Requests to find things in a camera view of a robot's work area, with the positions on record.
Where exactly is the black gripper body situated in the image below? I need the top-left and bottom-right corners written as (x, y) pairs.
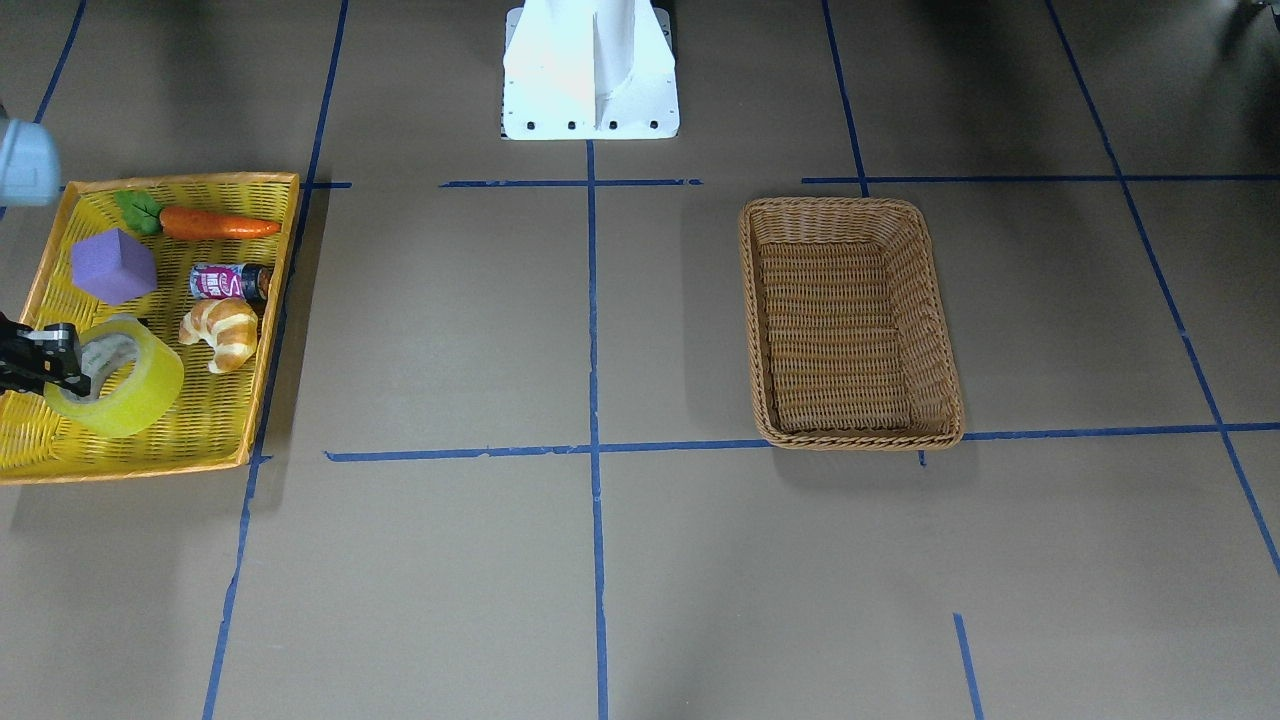
top-left (1, 315), bottom-right (91, 398)

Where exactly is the yellow tape roll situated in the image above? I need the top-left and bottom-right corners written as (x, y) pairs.
top-left (44, 314), bottom-right (186, 438)

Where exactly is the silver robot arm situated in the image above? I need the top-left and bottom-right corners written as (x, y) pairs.
top-left (1, 110), bottom-right (91, 398)

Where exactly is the yellow woven tray basket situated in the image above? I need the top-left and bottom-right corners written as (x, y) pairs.
top-left (1, 172), bottom-right (301, 486)

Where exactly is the long blue tape line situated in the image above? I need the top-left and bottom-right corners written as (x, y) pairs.
top-left (585, 140), bottom-right (611, 719)

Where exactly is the brown wicker basket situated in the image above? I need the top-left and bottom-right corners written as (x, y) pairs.
top-left (739, 197), bottom-right (965, 451)

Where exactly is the crossing blue tape line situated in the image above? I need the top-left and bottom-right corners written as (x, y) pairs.
top-left (324, 421), bottom-right (1279, 462)

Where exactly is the purple foam block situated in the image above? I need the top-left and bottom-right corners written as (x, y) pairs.
top-left (70, 228), bottom-right (157, 306)

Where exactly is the orange toy carrot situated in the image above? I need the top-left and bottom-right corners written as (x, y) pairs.
top-left (111, 190), bottom-right (282, 241)

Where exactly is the toy croissant bread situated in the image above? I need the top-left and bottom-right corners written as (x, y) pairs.
top-left (177, 299), bottom-right (259, 375)

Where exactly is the small purple drink can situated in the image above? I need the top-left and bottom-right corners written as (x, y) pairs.
top-left (188, 263), bottom-right (275, 304)

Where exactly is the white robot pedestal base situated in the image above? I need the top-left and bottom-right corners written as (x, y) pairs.
top-left (500, 1), bottom-right (681, 142)

